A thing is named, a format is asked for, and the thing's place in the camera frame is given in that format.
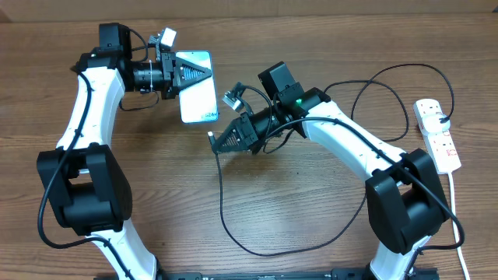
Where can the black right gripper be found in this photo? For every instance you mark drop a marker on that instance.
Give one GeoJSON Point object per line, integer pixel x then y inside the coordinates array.
{"type": "Point", "coordinates": [251, 134]}

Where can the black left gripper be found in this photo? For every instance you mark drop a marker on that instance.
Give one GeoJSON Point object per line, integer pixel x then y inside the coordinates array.
{"type": "Point", "coordinates": [172, 77]}

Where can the Samsung Galaxy smartphone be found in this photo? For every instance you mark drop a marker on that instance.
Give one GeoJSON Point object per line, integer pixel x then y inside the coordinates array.
{"type": "Point", "coordinates": [198, 103]}

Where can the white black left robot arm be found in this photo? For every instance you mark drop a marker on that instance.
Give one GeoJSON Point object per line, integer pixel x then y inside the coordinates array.
{"type": "Point", "coordinates": [83, 183]}

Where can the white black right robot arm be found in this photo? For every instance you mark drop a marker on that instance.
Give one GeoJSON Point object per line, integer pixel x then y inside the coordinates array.
{"type": "Point", "coordinates": [403, 194]}

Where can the white charger plug adapter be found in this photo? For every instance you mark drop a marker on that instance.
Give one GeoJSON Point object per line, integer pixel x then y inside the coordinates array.
{"type": "Point", "coordinates": [434, 123]}

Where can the white power strip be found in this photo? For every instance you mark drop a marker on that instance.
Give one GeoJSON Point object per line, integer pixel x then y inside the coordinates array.
{"type": "Point", "coordinates": [440, 146]}

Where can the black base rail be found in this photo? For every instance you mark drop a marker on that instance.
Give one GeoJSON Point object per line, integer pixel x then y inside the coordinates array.
{"type": "Point", "coordinates": [268, 276]}

